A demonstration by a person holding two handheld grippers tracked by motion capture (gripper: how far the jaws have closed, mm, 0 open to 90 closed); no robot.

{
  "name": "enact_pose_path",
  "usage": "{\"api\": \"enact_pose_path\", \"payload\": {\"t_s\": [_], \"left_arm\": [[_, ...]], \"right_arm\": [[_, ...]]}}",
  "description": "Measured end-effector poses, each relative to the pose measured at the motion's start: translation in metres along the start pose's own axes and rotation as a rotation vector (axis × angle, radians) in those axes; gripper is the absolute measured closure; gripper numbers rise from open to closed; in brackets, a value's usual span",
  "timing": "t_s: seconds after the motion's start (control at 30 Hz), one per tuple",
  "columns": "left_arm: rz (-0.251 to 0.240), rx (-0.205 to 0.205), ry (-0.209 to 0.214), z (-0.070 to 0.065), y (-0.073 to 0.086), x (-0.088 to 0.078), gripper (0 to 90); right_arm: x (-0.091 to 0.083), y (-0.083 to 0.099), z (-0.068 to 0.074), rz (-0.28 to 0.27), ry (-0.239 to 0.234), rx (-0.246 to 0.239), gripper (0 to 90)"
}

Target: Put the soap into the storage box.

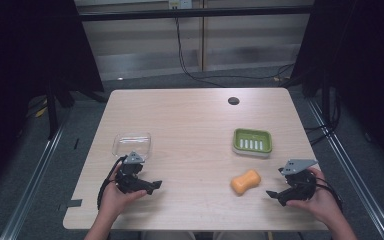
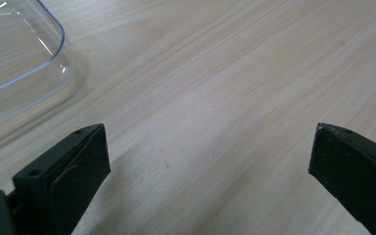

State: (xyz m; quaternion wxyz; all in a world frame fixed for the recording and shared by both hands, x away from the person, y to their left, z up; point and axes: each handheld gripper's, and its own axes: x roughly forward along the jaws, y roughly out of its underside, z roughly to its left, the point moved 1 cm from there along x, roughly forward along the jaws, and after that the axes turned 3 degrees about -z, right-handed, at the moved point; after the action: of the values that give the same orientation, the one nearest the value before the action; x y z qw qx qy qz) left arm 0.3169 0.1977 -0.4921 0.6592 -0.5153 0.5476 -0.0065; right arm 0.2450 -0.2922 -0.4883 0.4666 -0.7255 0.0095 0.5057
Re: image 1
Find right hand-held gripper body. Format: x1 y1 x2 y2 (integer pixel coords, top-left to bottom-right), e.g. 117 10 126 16
278 158 319 203

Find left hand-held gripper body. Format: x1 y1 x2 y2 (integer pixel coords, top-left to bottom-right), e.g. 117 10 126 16
114 151 148 195

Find person's left hand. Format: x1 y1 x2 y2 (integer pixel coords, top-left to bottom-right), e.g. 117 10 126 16
97 162 148 222

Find person's right hand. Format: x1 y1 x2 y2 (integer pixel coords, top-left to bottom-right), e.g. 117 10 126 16
285 167 344 228

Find orange soap bar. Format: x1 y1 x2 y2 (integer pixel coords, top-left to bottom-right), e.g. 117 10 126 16
230 168 262 197

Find clear plastic box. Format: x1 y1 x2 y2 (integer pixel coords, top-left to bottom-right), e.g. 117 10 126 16
111 132 153 161

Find green soap dish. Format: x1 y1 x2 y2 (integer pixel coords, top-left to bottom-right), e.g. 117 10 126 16
231 127 274 159

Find black tape strip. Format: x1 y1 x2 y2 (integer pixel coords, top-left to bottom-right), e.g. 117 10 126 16
57 198 84 212

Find black stand leg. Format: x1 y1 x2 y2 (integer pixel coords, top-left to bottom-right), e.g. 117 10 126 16
45 83 60 141

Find black curtain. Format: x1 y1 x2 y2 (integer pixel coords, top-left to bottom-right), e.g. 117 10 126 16
0 0 105 201
288 0 384 176

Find black horizontal bar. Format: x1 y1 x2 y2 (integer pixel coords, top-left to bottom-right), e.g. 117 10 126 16
77 4 315 22

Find white power strip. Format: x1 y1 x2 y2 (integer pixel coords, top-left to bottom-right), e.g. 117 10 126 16
167 0 194 10

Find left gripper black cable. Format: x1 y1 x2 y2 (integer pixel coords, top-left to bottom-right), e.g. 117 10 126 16
96 155 128 211

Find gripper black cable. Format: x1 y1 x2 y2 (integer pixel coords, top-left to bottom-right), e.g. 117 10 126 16
96 155 128 211
308 167 344 212

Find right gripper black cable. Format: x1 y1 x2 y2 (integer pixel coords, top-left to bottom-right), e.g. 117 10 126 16
308 167 344 212

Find metal floor rail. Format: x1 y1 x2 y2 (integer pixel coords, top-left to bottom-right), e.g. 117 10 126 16
0 123 68 240
305 98 384 240

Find black floor cables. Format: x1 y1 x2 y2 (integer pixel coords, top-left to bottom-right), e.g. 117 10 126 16
303 84 344 147

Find long black wall cable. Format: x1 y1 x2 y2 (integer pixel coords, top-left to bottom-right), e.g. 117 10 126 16
174 16 296 89

